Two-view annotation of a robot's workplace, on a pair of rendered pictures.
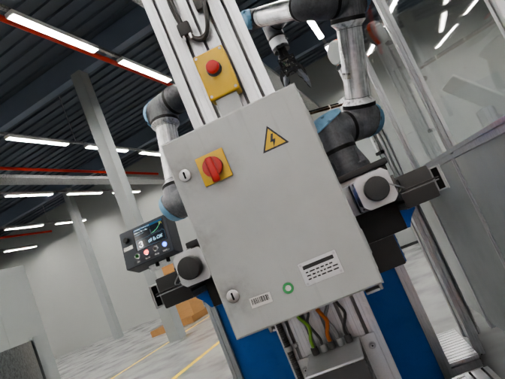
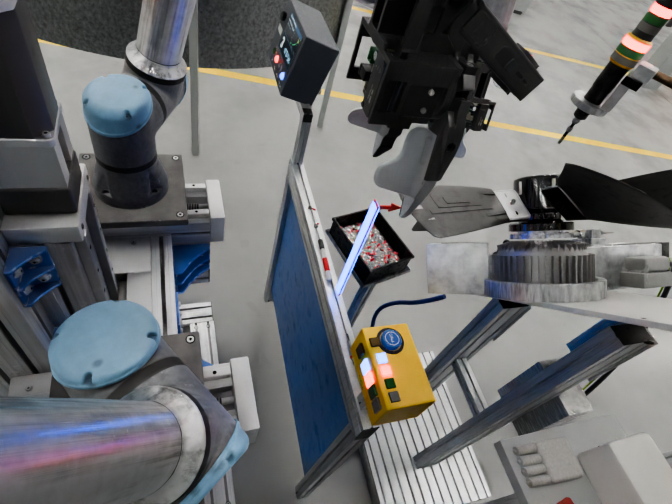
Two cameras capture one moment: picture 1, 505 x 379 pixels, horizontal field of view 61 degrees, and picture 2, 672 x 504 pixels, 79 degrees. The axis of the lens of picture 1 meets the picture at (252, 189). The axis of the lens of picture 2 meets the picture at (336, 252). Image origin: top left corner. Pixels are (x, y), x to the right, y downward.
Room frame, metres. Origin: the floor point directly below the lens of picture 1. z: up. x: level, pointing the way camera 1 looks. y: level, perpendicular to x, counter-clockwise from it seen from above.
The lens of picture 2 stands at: (1.53, -0.61, 1.74)
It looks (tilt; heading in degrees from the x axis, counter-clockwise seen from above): 48 degrees down; 50
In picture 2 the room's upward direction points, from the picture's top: 21 degrees clockwise
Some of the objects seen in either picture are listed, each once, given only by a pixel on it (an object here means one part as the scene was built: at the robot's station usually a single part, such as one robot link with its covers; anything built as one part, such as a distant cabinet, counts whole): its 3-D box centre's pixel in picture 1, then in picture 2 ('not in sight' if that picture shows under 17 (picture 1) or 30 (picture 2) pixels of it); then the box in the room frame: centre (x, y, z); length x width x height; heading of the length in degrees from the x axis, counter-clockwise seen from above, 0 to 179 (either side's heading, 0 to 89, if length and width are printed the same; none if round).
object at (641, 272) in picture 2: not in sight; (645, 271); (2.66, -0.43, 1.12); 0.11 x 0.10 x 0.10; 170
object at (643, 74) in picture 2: not in sight; (611, 84); (2.33, -0.20, 1.50); 0.09 x 0.07 x 0.10; 115
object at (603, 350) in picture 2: not in sight; (488, 421); (2.40, -0.55, 0.57); 0.09 x 0.04 x 1.15; 170
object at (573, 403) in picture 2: not in sight; (541, 399); (2.49, -0.56, 0.73); 0.15 x 0.09 x 0.22; 80
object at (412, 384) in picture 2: not in sight; (388, 373); (1.92, -0.42, 1.02); 0.16 x 0.10 x 0.11; 80
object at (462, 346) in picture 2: not in sight; (442, 367); (2.44, -0.32, 0.45); 0.09 x 0.04 x 0.91; 170
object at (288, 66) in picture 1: (286, 59); (426, 41); (1.76, -0.35, 1.62); 0.09 x 0.08 x 0.12; 170
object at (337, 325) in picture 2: not in sight; (322, 270); (1.99, -0.03, 0.82); 0.90 x 0.04 x 0.08; 80
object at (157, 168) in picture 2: not in sight; (129, 168); (1.54, 0.16, 1.09); 0.15 x 0.15 x 0.10
